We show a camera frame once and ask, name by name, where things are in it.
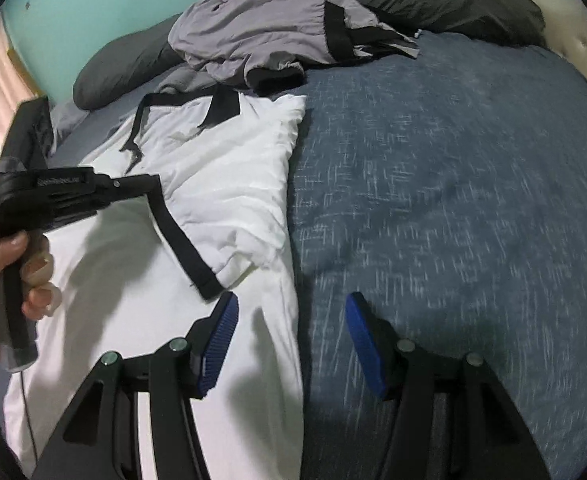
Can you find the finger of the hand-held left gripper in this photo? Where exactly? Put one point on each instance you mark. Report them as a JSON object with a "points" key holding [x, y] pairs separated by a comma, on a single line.
{"points": [[138, 185]]}

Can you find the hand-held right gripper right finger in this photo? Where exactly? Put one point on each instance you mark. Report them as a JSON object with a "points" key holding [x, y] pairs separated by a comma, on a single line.
{"points": [[366, 345]]}

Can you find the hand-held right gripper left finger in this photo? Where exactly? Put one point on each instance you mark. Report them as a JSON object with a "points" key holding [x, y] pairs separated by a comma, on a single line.
{"points": [[221, 340]]}

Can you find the white polo shirt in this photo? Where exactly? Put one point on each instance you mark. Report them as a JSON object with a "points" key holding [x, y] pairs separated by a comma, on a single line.
{"points": [[123, 285]]}

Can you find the light grey duvet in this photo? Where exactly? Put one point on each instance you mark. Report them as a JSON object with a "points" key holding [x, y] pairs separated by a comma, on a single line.
{"points": [[68, 120]]}

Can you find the grey knit garment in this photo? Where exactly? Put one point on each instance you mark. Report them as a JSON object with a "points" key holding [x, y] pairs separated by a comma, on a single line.
{"points": [[183, 80]]}

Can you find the blue patterned bed sheet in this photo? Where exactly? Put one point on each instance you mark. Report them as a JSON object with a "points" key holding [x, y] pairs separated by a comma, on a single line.
{"points": [[448, 210]]}

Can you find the grey garment with black trim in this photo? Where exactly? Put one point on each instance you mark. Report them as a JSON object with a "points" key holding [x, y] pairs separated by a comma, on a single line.
{"points": [[253, 25]]}

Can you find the dark grey long pillow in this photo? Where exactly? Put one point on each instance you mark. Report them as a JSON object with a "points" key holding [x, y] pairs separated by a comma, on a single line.
{"points": [[448, 0]]}

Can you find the cream tufted headboard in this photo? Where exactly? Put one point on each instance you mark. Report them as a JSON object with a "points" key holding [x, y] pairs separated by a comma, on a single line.
{"points": [[578, 45]]}

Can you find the wooden window frame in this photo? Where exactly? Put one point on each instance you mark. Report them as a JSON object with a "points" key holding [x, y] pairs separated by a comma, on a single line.
{"points": [[21, 67]]}

